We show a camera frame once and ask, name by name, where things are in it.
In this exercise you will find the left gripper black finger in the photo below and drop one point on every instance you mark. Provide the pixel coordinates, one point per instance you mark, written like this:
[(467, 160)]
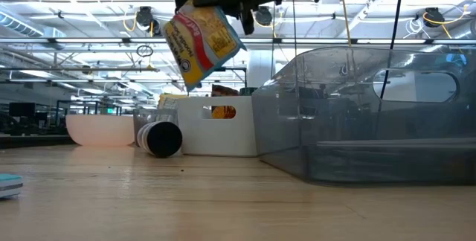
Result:
[(186, 2)]

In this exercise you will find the blue and yellow ramen packet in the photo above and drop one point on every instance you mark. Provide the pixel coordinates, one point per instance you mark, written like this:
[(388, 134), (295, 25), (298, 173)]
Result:
[(202, 44)]

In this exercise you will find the green-capped herb spice jar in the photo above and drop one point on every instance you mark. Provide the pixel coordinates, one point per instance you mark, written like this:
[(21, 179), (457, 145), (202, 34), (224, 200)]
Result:
[(248, 91)]

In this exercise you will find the yellow chicken ramen packet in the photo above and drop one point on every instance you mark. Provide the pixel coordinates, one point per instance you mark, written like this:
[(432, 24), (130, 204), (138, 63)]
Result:
[(169, 101)]

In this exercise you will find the orange candy packet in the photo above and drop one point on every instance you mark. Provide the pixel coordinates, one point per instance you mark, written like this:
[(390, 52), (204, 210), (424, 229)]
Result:
[(223, 111)]

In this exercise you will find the purple-label spice jar black cap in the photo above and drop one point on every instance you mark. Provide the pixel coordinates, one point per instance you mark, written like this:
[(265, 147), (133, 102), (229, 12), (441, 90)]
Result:
[(161, 139)]

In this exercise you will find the grey translucent plastic bin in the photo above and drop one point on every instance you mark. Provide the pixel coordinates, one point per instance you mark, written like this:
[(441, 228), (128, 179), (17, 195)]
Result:
[(148, 116), (353, 140)]

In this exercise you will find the white plastic bin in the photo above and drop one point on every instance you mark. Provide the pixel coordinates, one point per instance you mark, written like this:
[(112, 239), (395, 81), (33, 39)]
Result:
[(219, 137)]

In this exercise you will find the pink translucent bowl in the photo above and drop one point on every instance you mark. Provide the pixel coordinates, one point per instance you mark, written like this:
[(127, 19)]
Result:
[(100, 129)]

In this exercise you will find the black metal frame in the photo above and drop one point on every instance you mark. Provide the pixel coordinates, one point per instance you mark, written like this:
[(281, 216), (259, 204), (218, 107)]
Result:
[(238, 69)]

